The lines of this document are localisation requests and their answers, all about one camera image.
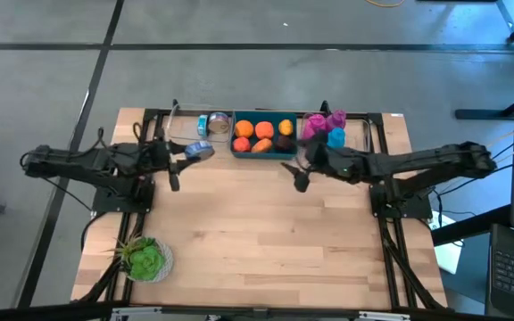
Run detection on orange toy sweet potato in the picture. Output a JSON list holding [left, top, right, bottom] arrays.
[[251, 137, 275, 155]]

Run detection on black aluminium table frame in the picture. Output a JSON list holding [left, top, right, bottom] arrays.
[[71, 100, 448, 313]]

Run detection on magenta plastic bottle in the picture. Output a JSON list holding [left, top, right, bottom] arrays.
[[326, 109, 347, 131]]

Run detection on blue label tin can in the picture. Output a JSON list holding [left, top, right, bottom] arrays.
[[184, 140, 216, 162]]

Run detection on black desk leg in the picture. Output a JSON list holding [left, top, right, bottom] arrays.
[[455, 84, 514, 120]]

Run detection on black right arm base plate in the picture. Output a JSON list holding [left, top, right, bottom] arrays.
[[369, 183, 433, 220]]

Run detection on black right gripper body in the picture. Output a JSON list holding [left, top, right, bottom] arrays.
[[304, 141, 366, 185]]

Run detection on yellow power cable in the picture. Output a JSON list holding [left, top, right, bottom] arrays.
[[484, 131, 514, 151]]

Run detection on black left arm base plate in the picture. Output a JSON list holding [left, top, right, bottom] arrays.
[[90, 177, 156, 214]]

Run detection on blocky orange toy fruit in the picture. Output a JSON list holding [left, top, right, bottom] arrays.
[[254, 120, 276, 141]]

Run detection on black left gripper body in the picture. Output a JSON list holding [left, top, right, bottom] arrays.
[[137, 137, 174, 178]]

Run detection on round orange toy fruit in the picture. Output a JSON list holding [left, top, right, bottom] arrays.
[[234, 119, 255, 139]]

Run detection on clear plastic container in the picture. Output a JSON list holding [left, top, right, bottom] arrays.
[[167, 103, 234, 144], [298, 111, 370, 155]]

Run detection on pink plastic bottle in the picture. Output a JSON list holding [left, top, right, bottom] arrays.
[[301, 113, 327, 141]]

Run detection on teal plastic bin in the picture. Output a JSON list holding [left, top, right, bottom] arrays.
[[229, 109, 299, 161]]

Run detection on blue plastic bottle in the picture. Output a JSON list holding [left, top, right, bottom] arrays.
[[327, 128, 347, 150]]

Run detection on potted green succulent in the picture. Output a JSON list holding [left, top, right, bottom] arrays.
[[104, 235, 175, 284]]

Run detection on colourful label tin can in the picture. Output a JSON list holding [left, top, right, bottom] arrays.
[[207, 111, 232, 136]]

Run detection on red-orange toy fruit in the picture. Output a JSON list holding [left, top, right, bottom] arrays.
[[231, 136, 253, 154]]

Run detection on dark maroon toy fruit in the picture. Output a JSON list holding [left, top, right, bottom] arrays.
[[275, 135, 296, 154]]

